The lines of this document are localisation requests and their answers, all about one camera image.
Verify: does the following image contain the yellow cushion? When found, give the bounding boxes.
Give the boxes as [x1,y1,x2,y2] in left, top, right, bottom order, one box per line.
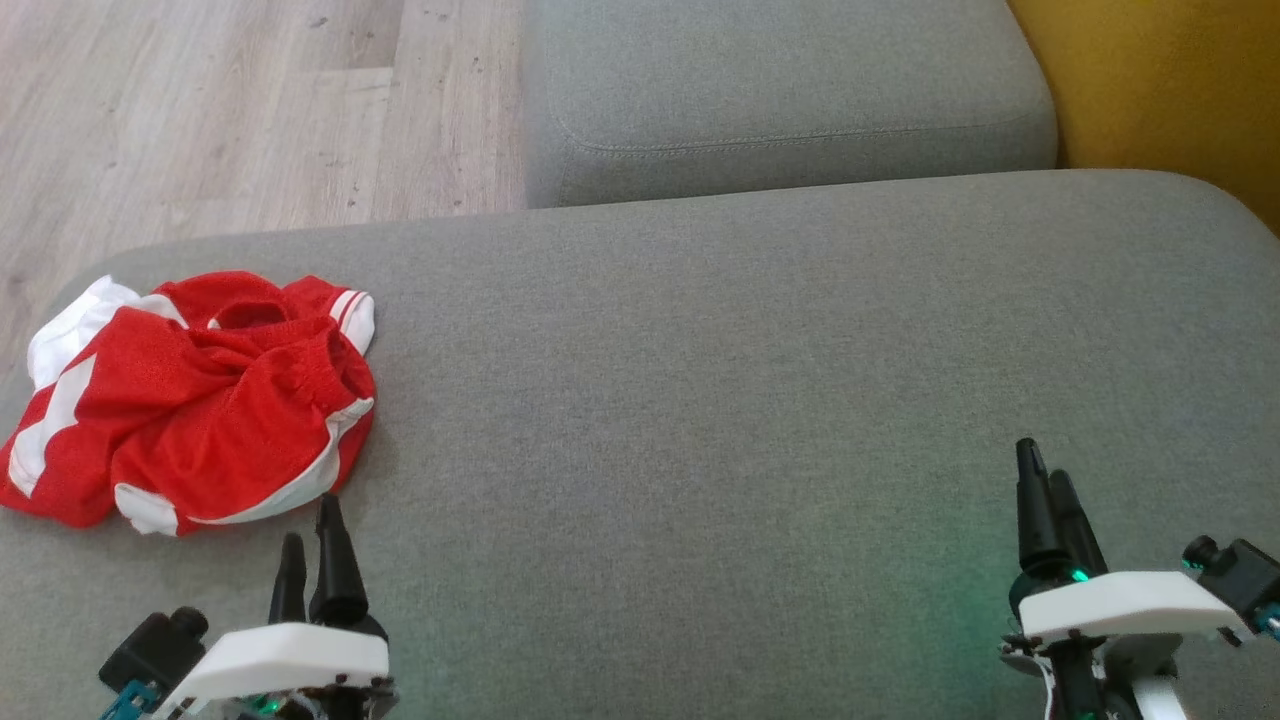
[1005,0,1280,238]

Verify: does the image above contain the grey sofa cushion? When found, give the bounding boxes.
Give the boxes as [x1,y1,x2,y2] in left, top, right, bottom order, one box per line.
[522,0,1059,209]

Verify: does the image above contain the red shorts with white stripe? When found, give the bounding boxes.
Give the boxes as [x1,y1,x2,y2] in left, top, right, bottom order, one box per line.
[0,308,378,538]

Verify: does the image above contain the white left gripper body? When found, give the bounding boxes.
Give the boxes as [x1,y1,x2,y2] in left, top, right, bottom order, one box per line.
[150,620,399,720]

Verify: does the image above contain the large grey sofa seat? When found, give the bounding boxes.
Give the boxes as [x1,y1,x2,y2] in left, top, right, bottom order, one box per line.
[0,168,1280,720]

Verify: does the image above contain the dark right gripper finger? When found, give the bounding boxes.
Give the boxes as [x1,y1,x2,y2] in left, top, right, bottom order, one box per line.
[1016,437,1064,574]
[1047,469,1109,577]

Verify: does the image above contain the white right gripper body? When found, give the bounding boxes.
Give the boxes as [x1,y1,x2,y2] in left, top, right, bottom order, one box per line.
[1000,569,1254,720]

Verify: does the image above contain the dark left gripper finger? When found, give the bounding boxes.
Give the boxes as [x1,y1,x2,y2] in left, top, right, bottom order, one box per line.
[268,532,309,627]
[309,492,387,633]

